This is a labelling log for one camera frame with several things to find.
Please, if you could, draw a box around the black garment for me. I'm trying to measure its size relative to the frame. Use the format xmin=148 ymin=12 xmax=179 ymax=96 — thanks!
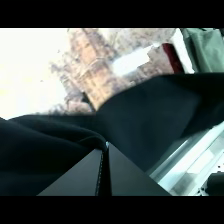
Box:
xmin=0 ymin=72 xmax=224 ymax=197

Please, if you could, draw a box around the silver frame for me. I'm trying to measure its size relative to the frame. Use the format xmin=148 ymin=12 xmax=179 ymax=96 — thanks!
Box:
xmin=146 ymin=121 xmax=224 ymax=197

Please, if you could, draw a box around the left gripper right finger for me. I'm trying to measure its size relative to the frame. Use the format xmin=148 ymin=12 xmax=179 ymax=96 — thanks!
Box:
xmin=107 ymin=142 xmax=172 ymax=197

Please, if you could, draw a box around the dark red garment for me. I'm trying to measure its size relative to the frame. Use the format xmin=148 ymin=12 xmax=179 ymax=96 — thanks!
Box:
xmin=162 ymin=42 xmax=185 ymax=75

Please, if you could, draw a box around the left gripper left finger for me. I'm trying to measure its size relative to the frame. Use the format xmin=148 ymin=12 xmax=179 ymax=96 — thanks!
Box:
xmin=37 ymin=148 xmax=104 ymax=197

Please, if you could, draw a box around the green garment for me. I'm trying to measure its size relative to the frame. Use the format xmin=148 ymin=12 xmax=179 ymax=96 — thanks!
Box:
xmin=180 ymin=27 xmax=224 ymax=74

